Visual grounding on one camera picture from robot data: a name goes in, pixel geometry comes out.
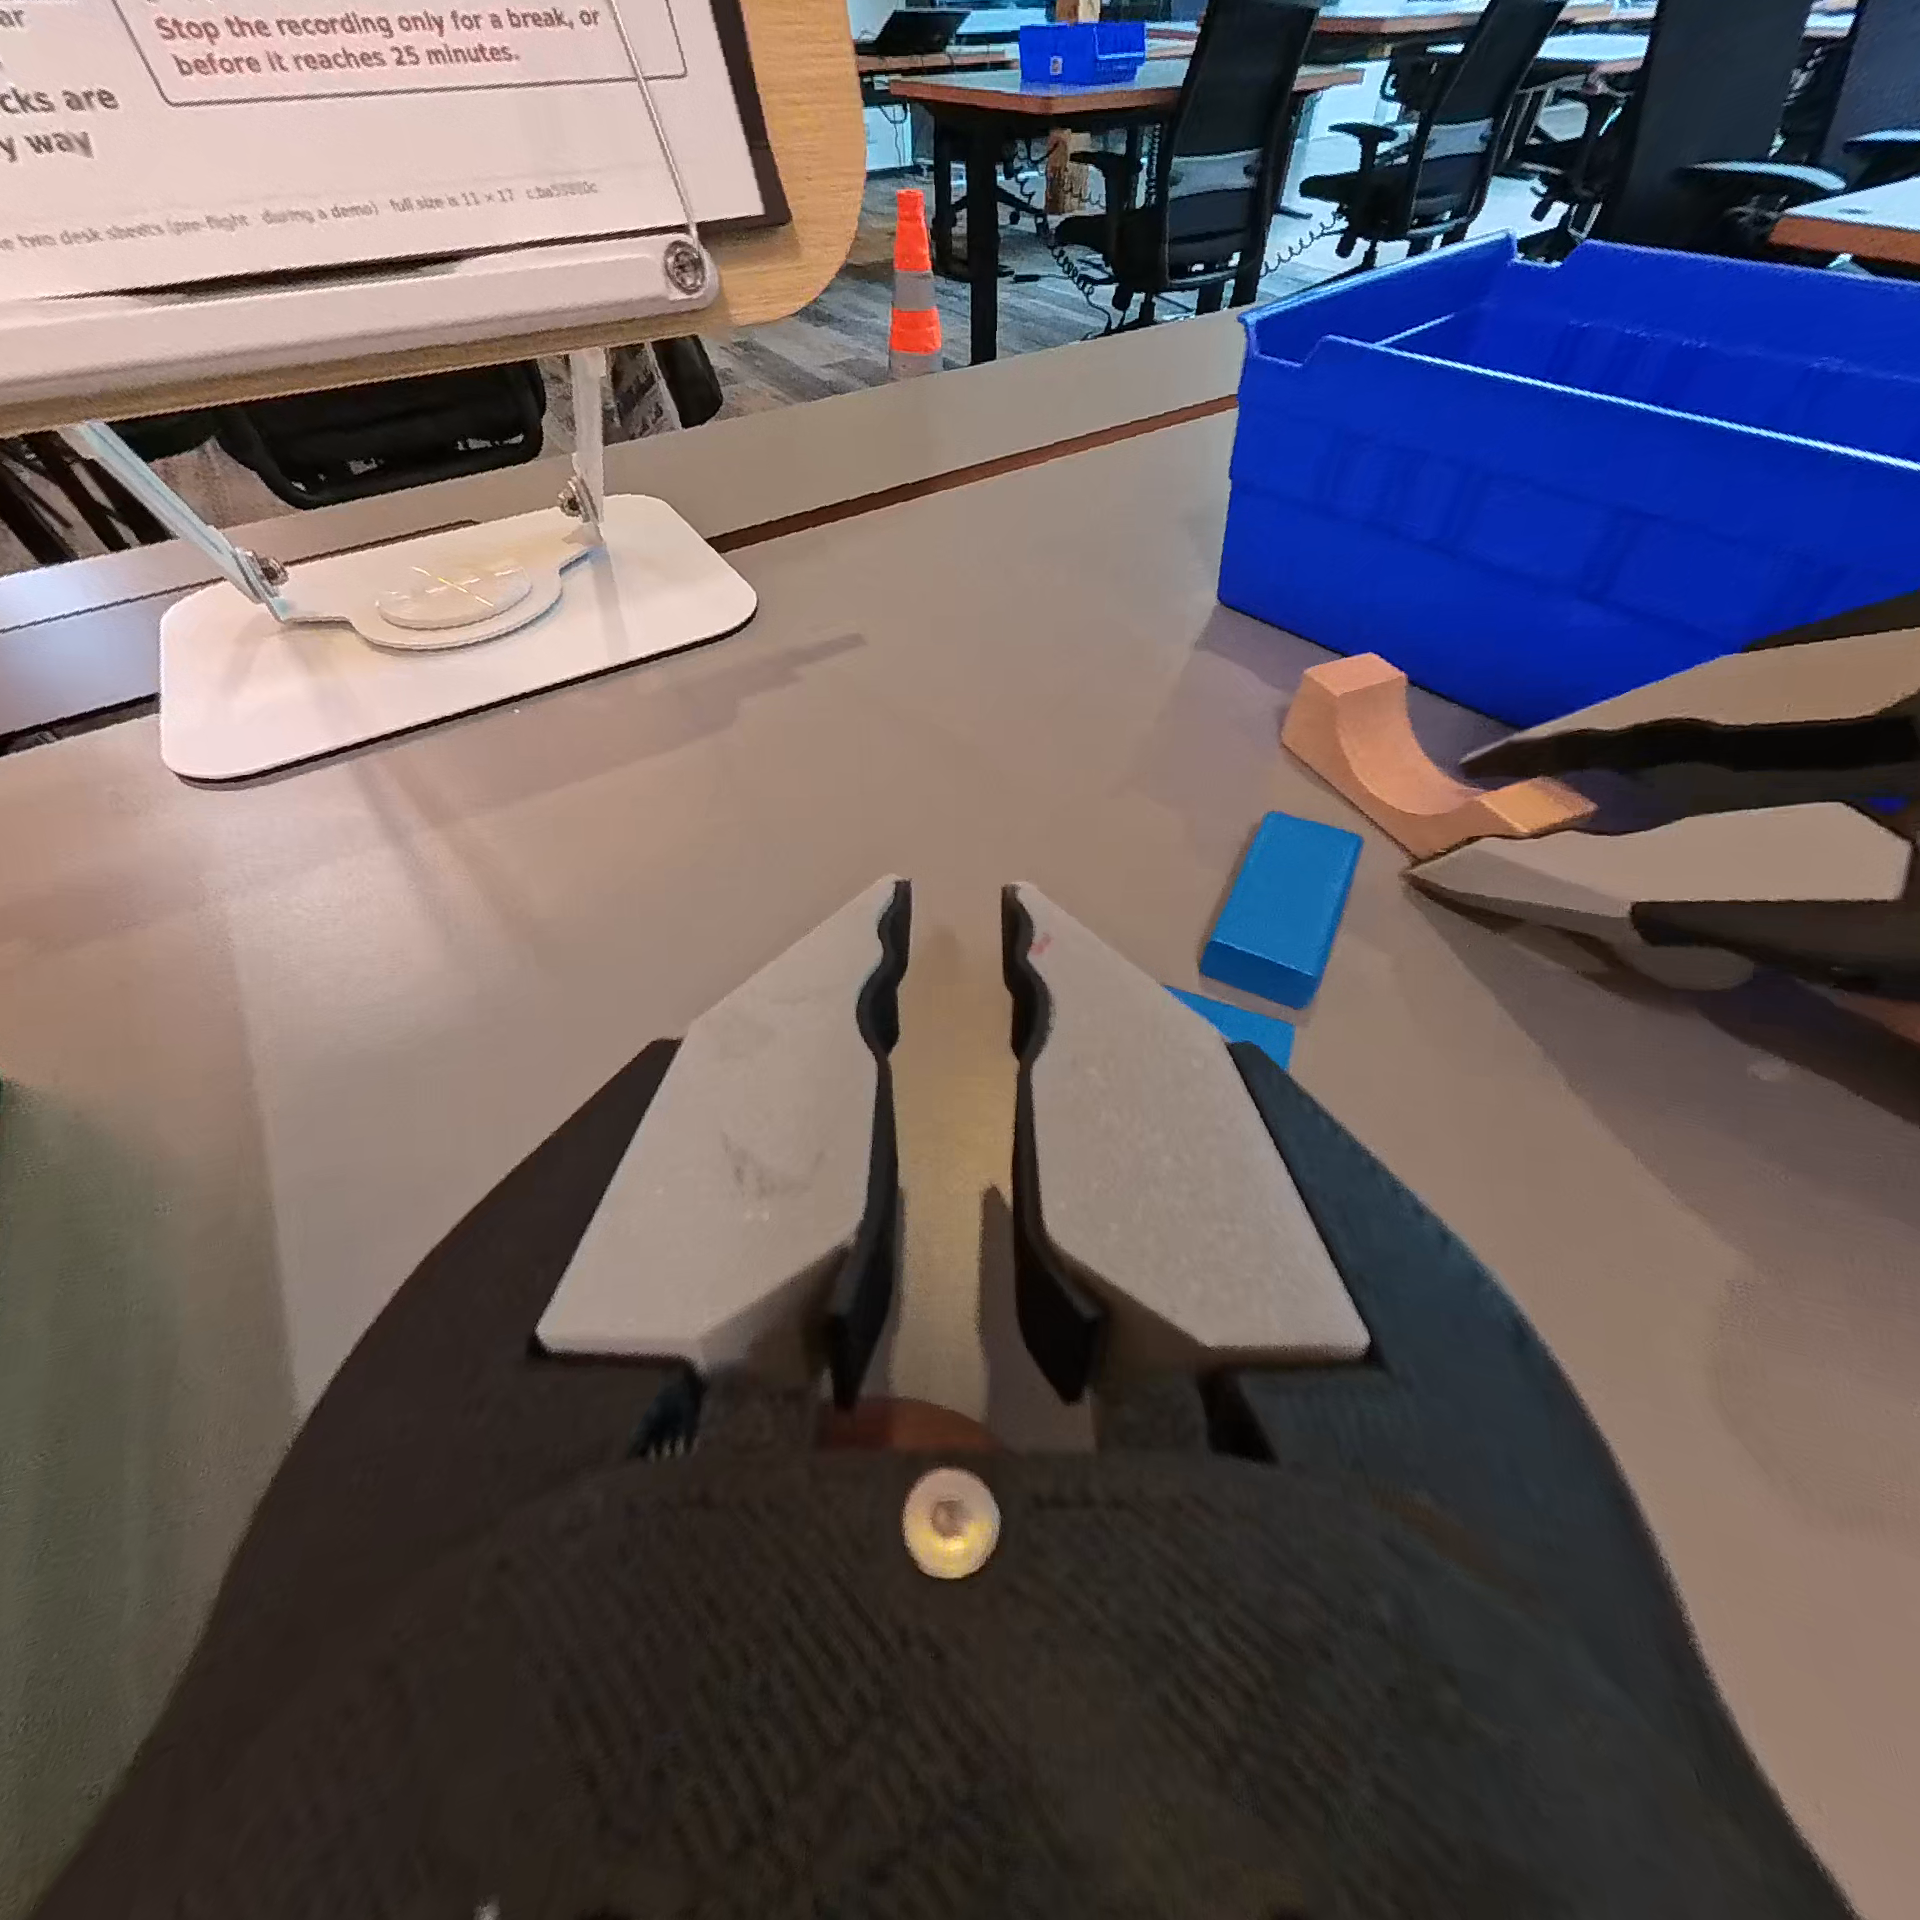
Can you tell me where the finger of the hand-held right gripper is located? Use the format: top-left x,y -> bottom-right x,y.
1459,626 -> 1920,827
1403,797 -> 1920,996

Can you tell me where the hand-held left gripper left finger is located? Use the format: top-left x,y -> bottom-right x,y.
535,876 -> 915,1412

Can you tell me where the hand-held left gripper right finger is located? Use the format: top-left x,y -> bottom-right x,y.
1000,879 -> 1374,1403

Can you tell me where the blue rectangular block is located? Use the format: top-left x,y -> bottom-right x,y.
1200,809 -> 1369,1010
1163,981 -> 1296,1074

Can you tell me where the blue plastic bin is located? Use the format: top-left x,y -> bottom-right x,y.
1218,231 -> 1920,732

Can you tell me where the wooden arch block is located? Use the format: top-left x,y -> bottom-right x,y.
1278,651 -> 1601,859

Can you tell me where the black office chair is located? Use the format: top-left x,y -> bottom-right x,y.
1561,0 -> 1920,259
1051,0 -> 1326,336
217,336 -> 727,512
1296,0 -> 1573,275

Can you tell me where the white document stand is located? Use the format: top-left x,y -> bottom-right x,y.
0,240 -> 761,786

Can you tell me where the wooden background table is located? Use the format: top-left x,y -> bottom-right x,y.
888,59 -> 1369,370

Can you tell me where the orange traffic cone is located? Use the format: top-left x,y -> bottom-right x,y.
888,185 -> 950,382

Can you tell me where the small blue storage bin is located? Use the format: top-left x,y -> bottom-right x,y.
1020,17 -> 1150,88

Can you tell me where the wooden backing board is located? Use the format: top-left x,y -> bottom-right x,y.
0,0 -> 871,439

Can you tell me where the printed instruction sheet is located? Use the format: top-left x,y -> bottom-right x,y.
0,0 -> 793,298

